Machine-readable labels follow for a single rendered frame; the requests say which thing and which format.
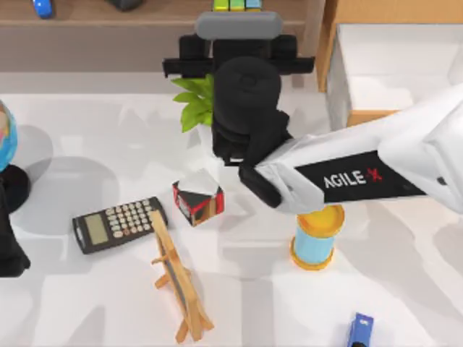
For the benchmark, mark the wooden shelf unit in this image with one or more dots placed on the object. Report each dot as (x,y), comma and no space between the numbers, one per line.
(108,43)

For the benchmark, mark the wooden cabinet with white inside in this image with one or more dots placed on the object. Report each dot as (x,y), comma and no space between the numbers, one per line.
(380,65)

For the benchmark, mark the blue box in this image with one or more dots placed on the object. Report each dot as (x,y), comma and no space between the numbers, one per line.
(361,330)

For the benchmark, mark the globe with black stand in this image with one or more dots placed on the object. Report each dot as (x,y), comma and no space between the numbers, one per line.
(5,137)

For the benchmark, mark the green potted plant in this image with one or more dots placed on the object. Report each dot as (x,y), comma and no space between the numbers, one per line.
(195,105)

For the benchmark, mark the black calculator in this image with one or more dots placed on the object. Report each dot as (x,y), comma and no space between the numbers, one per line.
(119,224)

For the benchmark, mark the wooden framed blackboard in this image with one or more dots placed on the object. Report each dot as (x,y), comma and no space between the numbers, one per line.
(177,274)

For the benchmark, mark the blue and yellow can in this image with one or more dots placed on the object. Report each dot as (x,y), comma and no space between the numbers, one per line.
(314,238)

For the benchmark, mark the multicoloured puzzle cube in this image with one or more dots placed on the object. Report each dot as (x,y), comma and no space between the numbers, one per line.
(237,4)

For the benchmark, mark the blue toy car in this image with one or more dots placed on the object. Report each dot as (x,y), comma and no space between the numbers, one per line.
(42,8)

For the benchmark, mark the red black white box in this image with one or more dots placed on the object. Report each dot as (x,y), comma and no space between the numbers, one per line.
(197,202)

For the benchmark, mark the pale grey rounded box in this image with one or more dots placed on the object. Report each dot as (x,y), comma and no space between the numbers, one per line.
(238,24)

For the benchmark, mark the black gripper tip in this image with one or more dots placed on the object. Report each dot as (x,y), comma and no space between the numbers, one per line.
(11,249)

